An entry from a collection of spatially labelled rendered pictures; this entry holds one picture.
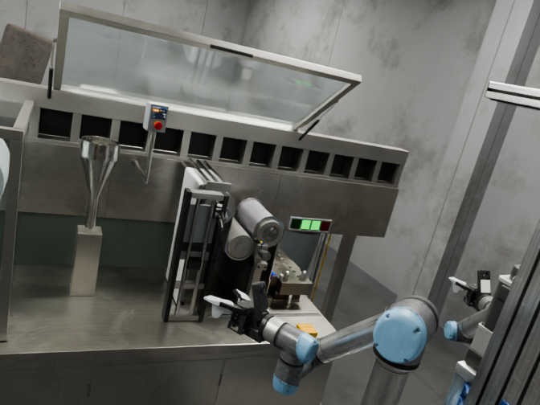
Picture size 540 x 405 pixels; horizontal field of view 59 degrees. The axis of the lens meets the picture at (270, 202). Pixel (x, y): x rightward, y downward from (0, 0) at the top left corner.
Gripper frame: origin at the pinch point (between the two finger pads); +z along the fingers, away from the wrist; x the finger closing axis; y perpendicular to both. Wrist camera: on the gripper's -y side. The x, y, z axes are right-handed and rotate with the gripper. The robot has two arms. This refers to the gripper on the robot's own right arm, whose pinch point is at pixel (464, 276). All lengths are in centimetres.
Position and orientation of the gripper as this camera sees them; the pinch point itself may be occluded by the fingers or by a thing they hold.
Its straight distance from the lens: 232.0
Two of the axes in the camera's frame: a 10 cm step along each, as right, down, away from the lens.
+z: -0.7, -2.9, 9.5
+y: -0.9, 9.5, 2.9
